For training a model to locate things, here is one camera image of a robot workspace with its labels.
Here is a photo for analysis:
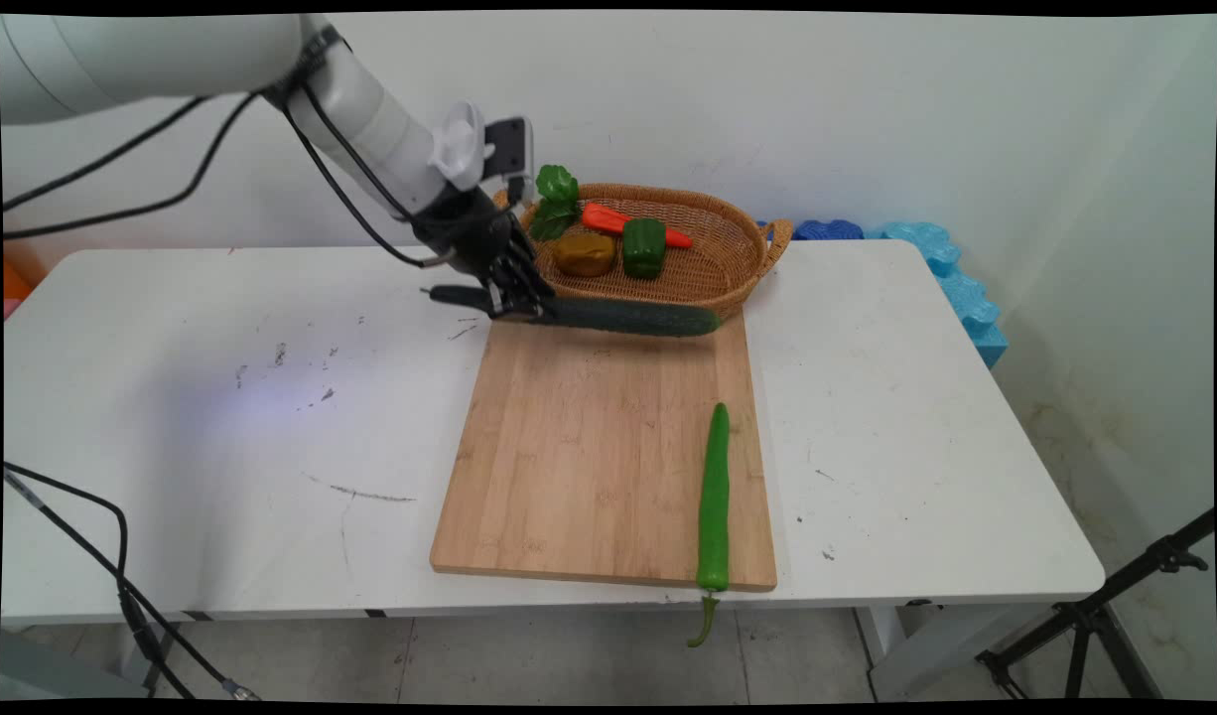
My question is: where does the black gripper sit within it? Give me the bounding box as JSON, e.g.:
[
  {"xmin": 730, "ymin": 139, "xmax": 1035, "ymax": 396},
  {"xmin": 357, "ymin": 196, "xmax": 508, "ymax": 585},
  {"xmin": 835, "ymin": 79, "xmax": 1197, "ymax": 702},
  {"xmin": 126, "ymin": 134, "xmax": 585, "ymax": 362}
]
[{"xmin": 412, "ymin": 187, "xmax": 559, "ymax": 320}]

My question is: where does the dark green cucumber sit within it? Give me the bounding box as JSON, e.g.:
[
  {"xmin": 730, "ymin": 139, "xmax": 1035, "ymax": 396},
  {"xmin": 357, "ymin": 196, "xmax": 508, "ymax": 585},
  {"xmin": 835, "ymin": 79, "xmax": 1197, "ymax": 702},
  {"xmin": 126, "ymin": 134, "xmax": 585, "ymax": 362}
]
[{"xmin": 428, "ymin": 285, "xmax": 724, "ymax": 339}]

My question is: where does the brown toy potato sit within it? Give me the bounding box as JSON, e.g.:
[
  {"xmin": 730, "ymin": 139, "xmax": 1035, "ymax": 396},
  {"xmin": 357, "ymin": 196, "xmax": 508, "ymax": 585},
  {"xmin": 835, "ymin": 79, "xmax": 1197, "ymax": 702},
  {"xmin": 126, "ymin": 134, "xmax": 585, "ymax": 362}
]
[{"xmin": 552, "ymin": 230, "xmax": 617, "ymax": 278}]

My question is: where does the green leafy toy vegetable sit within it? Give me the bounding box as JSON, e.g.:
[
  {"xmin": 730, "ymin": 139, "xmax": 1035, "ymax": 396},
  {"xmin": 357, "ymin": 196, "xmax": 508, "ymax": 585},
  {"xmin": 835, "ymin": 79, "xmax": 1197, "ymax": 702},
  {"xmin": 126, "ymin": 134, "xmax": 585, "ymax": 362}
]
[{"xmin": 527, "ymin": 165, "xmax": 582, "ymax": 242}]

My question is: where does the orange toy carrot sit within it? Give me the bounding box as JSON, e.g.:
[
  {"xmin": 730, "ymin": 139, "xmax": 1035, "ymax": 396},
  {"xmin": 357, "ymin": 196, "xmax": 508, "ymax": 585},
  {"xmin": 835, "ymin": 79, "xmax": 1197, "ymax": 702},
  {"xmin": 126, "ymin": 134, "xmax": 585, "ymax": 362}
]
[{"xmin": 581, "ymin": 203, "xmax": 694, "ymax": 249}]

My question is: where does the green toy bell pepper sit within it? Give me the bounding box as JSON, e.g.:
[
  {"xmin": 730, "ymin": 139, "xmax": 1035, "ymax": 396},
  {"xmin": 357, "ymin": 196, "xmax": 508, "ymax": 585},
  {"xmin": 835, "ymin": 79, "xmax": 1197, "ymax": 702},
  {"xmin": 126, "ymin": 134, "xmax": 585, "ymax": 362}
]
[{"xmin": 621, "ymin": 217, "xmax": 668, "ymax": 280}]

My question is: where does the wooden cutting board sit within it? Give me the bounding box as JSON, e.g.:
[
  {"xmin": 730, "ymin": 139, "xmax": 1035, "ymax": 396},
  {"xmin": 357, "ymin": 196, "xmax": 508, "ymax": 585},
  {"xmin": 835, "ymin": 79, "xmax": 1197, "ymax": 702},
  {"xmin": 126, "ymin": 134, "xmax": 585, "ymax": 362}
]
[{"xmin": 430, "ymin": 313, "xmax": 778, "ymax": 594}]

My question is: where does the woven wicker basket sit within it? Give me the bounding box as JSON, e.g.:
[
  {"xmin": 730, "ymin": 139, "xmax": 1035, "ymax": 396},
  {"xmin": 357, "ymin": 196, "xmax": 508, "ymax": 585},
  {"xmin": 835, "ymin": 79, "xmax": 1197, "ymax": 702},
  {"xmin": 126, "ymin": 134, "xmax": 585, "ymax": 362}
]
[{"xmin": 492, "ymin": 182, "xmax": 794, "ymax": 321}]

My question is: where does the long green chili pepper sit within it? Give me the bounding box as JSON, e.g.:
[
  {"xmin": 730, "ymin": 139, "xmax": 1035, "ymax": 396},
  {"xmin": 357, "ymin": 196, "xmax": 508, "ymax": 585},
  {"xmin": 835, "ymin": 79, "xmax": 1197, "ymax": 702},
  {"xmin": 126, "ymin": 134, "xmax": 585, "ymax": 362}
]
[{"xmin": 686, "ymin": 401, "xmax": 733, "ymax": 648}]

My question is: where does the light blue foam mat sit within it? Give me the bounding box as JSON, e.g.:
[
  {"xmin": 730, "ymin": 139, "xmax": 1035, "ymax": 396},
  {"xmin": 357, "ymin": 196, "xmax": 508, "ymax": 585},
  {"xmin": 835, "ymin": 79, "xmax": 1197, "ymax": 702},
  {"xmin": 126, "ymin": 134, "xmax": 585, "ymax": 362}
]
[{"xmin": 865, "ymin": 221, "xmax": 1010, "ymax": 369}]

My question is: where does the white table leg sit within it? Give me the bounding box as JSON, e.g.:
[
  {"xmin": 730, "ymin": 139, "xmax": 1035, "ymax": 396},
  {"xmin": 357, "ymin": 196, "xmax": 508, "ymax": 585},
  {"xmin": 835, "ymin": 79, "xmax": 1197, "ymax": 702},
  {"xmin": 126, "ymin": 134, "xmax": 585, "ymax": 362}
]
[{"xmin": 855, "ymin": 604, "xmax": 1021, "ymax": 702}]

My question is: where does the black tripod stand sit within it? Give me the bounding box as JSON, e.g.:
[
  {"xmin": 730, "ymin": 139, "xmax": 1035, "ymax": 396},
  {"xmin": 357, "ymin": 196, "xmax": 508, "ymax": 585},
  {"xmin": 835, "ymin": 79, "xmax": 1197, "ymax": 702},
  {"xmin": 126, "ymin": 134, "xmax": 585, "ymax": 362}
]
[{"xmin": 976, "ymin": 509, "xmax": 1215, "ymax": 701}]

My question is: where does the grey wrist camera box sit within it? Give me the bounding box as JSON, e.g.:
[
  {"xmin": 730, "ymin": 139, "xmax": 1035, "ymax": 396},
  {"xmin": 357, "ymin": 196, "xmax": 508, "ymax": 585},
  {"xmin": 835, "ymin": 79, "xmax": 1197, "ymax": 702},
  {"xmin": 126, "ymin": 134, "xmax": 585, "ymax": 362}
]
[{"xmin": 486, "ymin": 116, "xmax": 536, "ymax": 182}]

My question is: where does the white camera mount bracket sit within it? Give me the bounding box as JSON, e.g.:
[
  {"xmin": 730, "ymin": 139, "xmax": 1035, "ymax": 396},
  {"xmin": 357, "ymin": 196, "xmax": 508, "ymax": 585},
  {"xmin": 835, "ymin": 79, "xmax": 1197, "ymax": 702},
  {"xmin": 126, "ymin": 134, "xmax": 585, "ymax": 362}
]
[{"xmin": 429, "ymin": 102, "xmax": 490, "ymax": 192}]

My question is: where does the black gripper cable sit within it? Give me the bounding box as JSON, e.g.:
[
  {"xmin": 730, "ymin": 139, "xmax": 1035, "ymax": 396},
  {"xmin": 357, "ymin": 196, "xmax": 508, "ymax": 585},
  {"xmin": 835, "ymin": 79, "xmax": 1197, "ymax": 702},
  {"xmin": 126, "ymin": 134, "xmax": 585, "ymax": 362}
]
[{"xmin": 281, "ymin": 81, "xmax": 463, "ymax": 269}]

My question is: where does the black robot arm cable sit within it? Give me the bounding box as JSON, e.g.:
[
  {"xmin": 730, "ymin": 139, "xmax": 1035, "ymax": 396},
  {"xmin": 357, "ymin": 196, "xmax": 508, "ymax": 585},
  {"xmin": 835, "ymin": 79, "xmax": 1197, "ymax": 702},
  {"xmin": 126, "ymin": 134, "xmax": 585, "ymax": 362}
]
[
  {"xmin": 3, "ymin": 91, "xmax": 262, "ymax": 241},
  {"xmin": 3, "ymin": 95, "xmax": 210, "ymax": 214}
]

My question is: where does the black floor cable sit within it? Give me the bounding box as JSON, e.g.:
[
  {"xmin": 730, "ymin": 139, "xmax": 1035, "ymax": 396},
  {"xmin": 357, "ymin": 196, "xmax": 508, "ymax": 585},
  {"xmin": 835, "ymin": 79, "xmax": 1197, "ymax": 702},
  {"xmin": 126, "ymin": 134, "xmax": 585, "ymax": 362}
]
[
  {"xmin": 3, "ymin": 473, "xmax": 262, "ymax": 701},
  {"xmin": 3, "ymin": 462, "xmax": 198, "ymax": 700}
]

